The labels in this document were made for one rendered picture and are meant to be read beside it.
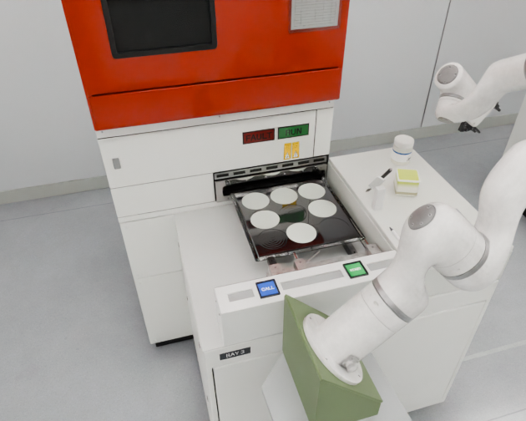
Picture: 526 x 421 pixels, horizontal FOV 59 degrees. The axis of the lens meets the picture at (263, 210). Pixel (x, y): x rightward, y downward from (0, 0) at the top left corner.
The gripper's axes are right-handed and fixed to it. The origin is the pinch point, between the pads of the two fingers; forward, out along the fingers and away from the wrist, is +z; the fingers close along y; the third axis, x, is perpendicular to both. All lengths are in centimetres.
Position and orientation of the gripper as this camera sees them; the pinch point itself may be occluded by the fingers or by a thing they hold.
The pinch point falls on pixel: (485, 119)
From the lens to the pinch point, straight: 175.2
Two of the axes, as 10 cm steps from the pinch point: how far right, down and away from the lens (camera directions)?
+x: -4.3, -6.1, 6.7
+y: 6.0, -7.4, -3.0
